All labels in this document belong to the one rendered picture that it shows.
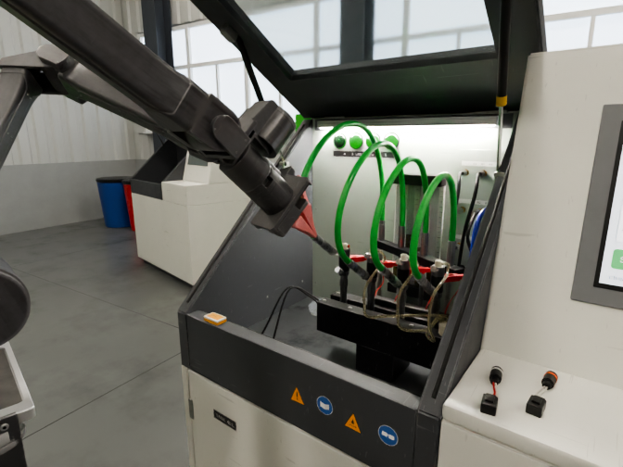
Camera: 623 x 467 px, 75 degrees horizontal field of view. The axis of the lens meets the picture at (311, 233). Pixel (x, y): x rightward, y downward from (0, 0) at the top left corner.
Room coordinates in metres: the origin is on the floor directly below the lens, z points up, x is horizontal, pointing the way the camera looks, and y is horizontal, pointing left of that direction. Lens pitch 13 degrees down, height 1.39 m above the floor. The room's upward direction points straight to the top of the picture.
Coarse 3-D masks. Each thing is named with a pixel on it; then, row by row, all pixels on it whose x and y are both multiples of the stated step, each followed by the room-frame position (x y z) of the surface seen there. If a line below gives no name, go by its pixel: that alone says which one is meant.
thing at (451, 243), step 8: (440, 176) 0.80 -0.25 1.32; (448, 176) 0.83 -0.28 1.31; (432, 184) 0.77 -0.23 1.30; (448, 184) 0.87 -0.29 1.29; (432, 192) 0.76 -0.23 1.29; (424, 200) 0.75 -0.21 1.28; (456, 200) 0.88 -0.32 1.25; (424, 208) 0.74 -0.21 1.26; (456, 208) 0.89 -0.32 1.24; (416, 216) 0.73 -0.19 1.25; (456, 216) 0.89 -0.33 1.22; (416, 224) 0.72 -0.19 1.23; (416, 232) 0.72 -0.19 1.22; (416, 240) 0.71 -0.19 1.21; (416, 248) 0.71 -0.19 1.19; (448, 248) 0.89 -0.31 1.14; (416, 256) 0.72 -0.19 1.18; (448, 256) 0.89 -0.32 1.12; (416, 264) 0.72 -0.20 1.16; (416, 272) 0.72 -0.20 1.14; (416, 280) 0.74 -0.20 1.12; (424, 280) 0.75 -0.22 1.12; (424, 288) 0.78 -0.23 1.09; (432, 288) 0.79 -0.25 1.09
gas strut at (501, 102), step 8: (504, 0) 0.76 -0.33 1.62; (504, 8) 0.77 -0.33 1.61; (504, 16) 0.77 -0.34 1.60; (504, 24) 0.78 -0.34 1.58; (504, 32) 0.78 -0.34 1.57; (504, 40) 0.79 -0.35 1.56; (504, 48) 0.79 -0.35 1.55; (504, 56) 0.80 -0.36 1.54; (504, 64) 0.80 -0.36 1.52; (504, 72) 0.81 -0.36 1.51; (504, 80) 0.81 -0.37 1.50; (504, 88) 0.82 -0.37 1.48; (496, 96) 0.84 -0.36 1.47; (504, 96) 0.82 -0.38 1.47; (496, 104) 0.84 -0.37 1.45; (504, 104) 0.83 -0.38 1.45; (496, 168) 0.89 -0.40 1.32; (496, 176) 0.89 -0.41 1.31
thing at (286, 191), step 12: (276, 180) 0.60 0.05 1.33; (288, 180) 0.66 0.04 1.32; (300, 180) 0.64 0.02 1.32; (252, 192) 0.59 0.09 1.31; (264, 192) 0.59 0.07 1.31; (276, 192) 0.59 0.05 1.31; (288, 192) 0.61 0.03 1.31; (300, 192) 0.62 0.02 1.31; (264, 204) 0.60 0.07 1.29; (276, 204) 0.60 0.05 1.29; (288, 204) 0.61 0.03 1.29; (264, 216) 0.62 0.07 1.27; (276, 216) 0.60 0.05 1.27; (264, 228) 0.60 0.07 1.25; (276, 228) 0.59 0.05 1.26
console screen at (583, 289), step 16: (608, 112) 0.73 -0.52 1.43; (608, 128) 0.73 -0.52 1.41; (608, 144) 0.72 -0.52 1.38; (608, 160) 0.71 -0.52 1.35; (592, 176) 0.72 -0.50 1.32; (608, 176) 0.70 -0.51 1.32; (592, 192) 0.71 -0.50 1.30; (608, 192) 0.70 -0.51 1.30; (592, 208) 0.70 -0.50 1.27; (608, 208) 0.69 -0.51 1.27; (592, 224) 0.69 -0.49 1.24; (608, 224) 0.68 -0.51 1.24; (592, 240) 0.69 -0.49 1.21; (608, 240) 0.67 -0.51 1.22; (592, 256) 0.68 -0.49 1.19; (608, 256) 0.66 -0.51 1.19; (576, 272) 0.68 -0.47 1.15; (592, 272) 0.67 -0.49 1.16; (608, 272) 0.66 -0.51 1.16; (576, 288) 0.68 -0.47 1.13; (592, 288) 0.66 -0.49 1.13; (608, 288) 0.65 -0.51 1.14; (608, 304) 0.64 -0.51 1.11
